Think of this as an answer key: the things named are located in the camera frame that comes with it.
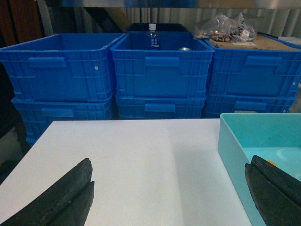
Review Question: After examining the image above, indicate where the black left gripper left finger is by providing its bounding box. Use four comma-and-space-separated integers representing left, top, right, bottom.
1, 158, 95, 226

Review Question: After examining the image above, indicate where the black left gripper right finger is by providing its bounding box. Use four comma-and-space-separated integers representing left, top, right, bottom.
245, 155, 301, 226

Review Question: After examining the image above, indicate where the light teal plastic box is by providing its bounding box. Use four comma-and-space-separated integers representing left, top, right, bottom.
218, 113, 301, 226

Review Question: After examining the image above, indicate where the blue crate lower left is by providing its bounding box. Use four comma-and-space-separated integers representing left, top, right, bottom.
12, 98, 115, 146

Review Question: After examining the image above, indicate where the blue crate lower right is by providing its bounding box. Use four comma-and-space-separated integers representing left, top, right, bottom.
202, 94, 296, 118

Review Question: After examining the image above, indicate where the blue crate lower middle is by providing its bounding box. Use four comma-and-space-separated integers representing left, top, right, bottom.
115, 96, 206, 120

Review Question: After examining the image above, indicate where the blue crate with cardboard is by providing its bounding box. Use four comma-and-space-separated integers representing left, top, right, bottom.
205, 35, 301, 98

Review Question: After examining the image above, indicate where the blue crate top left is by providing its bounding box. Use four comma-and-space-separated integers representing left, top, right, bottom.
0, 33, 123, 102

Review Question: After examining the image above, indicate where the blue crate top middle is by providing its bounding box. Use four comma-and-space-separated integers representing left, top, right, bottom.
111, 32, 214, 99

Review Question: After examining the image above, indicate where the clear plastic bag of parts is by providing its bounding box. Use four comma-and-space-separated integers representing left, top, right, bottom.
194, 12, 257, 43

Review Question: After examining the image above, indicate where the clear plastic water bottle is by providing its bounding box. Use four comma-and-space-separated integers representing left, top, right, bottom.
146, 23, 160, 50

